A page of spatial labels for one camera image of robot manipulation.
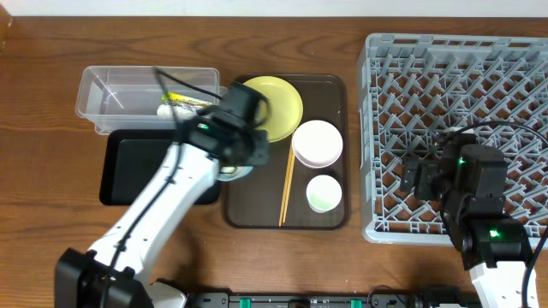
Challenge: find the light blue bowl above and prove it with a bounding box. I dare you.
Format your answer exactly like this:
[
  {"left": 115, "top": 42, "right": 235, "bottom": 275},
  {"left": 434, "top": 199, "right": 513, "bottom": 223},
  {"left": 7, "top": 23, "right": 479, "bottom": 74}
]
[{"left": 217, "top": 166, "right": 253, "bottom": 181}]

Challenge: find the green yellow snack wrapper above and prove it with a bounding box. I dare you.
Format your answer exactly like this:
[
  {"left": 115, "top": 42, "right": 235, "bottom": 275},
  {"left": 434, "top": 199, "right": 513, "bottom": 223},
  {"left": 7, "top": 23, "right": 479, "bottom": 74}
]
[{"left": 161, "top": 92, "right": 212, "bottom": 107}]

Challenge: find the white tissue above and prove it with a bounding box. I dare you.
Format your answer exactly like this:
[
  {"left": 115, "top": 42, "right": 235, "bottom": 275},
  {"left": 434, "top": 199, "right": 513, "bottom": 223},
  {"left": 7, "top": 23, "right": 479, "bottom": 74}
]
[{"left": 157, "top": 104, "right": 196, "bottom": 119}]

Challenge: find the wooden chopstick with pattern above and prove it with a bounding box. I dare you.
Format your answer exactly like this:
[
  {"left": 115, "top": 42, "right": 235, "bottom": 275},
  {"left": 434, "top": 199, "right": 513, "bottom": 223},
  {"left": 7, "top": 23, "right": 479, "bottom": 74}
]
[{"left": 278, "top": 145, "right": 295, "bottom": 228}]

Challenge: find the pink bowl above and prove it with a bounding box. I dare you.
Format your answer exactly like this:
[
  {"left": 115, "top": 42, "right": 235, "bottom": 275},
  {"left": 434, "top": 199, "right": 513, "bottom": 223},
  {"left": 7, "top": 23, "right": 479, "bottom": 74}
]
[{"left": 291, "top": 120, "right": 343, "bottom": 169}]

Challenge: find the white green cup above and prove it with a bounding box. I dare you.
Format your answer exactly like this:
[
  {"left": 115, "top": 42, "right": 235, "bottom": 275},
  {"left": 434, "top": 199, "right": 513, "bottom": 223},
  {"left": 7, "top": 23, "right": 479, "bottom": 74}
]
[{"left": 306, "top": 175, "right": 343, "bottom": 213}]

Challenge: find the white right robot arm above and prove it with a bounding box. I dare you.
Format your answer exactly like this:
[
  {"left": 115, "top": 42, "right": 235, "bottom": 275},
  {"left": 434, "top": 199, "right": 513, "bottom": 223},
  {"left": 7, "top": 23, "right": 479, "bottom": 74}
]
[{"left": 400, "top": 131, "right": 539, "bottom": 307}]

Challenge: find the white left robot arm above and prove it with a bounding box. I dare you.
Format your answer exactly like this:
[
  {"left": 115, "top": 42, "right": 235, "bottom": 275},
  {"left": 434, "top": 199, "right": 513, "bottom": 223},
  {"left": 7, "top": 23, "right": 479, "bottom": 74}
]
[{"left": 54, "top": 82, "right": 270, "bottom": 307}]

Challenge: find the grey plastic dishwasher rack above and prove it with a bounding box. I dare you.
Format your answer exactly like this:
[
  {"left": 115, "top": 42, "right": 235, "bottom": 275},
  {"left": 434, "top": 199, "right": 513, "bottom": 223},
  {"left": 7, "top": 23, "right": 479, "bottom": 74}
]
[{"left": 357, "top": 33, "right": 547, "bottom": 246}]

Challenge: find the black waste tray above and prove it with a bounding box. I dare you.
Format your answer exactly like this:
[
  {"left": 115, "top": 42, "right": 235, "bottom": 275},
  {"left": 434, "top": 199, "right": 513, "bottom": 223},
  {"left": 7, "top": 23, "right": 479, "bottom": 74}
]
[{"left": 98, "top": 128, "right": 223, "bottom": 207}]

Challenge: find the yellow plate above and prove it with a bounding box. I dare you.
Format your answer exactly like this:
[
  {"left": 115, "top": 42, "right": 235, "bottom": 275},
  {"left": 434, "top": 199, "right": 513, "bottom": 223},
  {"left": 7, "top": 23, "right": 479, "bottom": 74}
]
[{"left": 244, "top": 76, "right": 303, "bottom": 143}]

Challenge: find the dark brown serving tray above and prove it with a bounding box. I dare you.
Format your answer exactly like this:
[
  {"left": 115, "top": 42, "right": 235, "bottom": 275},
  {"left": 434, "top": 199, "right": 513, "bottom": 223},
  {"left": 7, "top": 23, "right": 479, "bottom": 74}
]
[{"left": 222, "top": 74, "right": 351, "bottom": 230}]

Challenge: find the clear plastic bin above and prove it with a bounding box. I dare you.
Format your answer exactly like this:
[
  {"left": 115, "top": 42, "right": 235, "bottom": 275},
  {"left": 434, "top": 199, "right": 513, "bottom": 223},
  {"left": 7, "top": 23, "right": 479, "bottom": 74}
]
[{"left": 75, "top": 66, "right": 228, "bottom": 134}]

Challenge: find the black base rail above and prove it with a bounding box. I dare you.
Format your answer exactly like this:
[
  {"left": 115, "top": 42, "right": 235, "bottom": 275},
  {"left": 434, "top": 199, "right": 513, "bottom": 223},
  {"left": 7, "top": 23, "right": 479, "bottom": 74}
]
[{"left": 145, "top": 280, "right": 485, "bottom": 308}]

